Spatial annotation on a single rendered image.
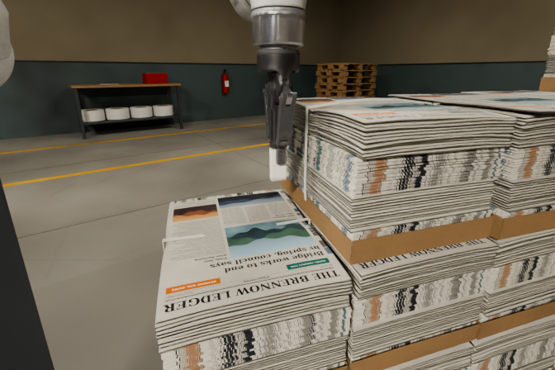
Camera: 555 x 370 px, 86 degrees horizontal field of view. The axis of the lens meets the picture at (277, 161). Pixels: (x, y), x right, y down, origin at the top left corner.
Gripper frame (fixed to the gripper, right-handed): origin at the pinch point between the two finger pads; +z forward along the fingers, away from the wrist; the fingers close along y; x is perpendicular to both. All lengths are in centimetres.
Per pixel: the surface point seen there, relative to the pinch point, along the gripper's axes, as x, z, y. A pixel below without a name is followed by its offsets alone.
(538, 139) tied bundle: -40.0, -5.7, -18.2
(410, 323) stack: -18.9, 26.2, -18.4
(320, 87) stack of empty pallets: -288, 17, 606
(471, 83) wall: -567, 5, 456
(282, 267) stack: 3.4, 13.1, -13.7
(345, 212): -6.4, 4.4, -15.0
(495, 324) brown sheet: -41, 33, -19
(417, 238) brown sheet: -18.5, 9.5, -17.5
